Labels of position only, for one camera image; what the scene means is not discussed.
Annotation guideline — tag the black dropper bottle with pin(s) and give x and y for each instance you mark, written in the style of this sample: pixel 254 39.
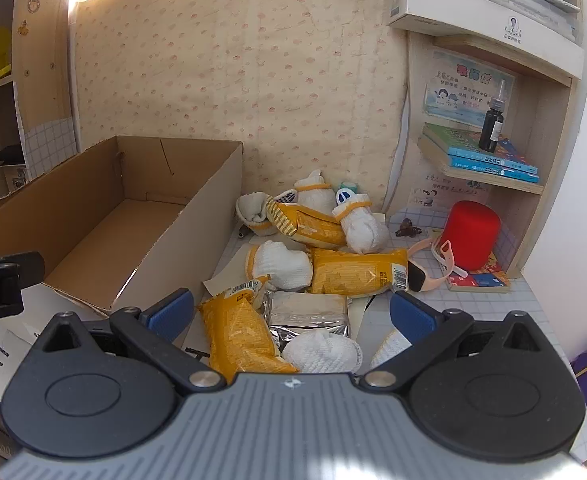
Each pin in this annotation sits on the black dropper bottle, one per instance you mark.
pixel 491 125

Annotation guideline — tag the cartoon wall sticker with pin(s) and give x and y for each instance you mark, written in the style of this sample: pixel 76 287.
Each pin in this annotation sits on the cartoon wall sticker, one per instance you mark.
pixel 443 195

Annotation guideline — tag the white printed paper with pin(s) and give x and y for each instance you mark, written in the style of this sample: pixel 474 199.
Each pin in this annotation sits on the white printed paper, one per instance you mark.
pixel 3 355

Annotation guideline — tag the teal white small jar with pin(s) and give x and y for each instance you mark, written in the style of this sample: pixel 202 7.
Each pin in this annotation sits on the teal white small jar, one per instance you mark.
pixel 349 185

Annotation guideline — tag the light blue cartoon poster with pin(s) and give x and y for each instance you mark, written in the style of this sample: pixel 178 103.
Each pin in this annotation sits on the light blue cartoon poster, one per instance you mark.
pixel 453 95

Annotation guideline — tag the blue-dotted white glove bundle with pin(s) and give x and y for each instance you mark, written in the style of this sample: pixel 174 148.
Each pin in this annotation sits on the blue-dotted white glove bundle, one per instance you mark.
pixel 363 230
pixel 316 195

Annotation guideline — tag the brown cardboard box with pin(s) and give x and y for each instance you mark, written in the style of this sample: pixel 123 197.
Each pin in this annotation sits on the brown cardboard box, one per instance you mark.
pixel 98 250

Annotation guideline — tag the pink child smartwatch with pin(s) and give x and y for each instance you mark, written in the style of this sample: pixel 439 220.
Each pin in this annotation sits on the pink child smartwatch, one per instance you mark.
pixel 417 276

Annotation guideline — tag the silver foil packet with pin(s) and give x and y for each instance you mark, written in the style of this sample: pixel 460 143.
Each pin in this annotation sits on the silver foil packet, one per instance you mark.
pixel 306 312

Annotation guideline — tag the green cover book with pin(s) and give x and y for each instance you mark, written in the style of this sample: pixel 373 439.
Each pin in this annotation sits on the green cover book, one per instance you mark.
pixel 453 135

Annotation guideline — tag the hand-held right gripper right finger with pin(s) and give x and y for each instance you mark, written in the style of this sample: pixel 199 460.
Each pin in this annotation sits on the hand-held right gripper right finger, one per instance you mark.
pixel 413 317

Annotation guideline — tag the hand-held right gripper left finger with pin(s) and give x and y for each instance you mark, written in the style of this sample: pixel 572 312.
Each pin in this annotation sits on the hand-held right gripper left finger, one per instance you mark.
pixel 171 312

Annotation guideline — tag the beige latch box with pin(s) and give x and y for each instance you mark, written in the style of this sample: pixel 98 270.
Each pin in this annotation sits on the beige latch box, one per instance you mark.
pixel 15 177

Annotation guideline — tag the yellow duck sticker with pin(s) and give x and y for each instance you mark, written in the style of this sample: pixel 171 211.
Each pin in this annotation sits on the yellow duck sticker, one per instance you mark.
pixel 23 26

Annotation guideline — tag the wooden desk hutch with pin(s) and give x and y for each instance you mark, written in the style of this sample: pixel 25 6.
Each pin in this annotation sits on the wooden desk hutch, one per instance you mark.
pixel 43 60

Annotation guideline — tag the red cylindrical cup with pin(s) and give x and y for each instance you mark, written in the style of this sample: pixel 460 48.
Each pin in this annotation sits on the red cylindrical cup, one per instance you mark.
pixel 471 235

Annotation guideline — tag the brown hair clip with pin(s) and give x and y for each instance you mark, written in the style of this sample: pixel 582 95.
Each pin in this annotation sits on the brown hair clip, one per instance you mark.
pixel 406 230

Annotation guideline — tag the grid-patterned desktop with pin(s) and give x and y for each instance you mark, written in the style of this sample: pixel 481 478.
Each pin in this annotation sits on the grid-patterned desktop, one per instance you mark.
pixel 523 310

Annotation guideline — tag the white knit glove bundle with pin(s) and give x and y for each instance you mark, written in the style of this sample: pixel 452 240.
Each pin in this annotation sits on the white knit glove bundle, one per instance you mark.
pixel 253 210
pixel 321 352
pixel 391 347
pixel 281 262

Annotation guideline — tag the colourful booklet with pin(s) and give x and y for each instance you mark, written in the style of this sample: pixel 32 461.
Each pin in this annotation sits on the colourful booklet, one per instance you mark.
pixel 478 280

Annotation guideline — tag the yellow snack packet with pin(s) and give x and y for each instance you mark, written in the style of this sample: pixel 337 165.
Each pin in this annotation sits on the yellow snack packet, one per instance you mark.
pixel 308 225
pixel 353 272
pixel 238 335

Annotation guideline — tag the round bear sticker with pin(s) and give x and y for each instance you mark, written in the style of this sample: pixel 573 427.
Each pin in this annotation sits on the round bear sticker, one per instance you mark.
pixel 33 5

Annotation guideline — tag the white flat box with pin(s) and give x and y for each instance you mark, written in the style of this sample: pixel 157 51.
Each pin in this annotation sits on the white flat box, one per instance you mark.
pixel 473 15

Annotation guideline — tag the blue book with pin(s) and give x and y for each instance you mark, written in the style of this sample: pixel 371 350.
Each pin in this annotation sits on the blue book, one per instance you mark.
pixel 503 162
pixel 498 173

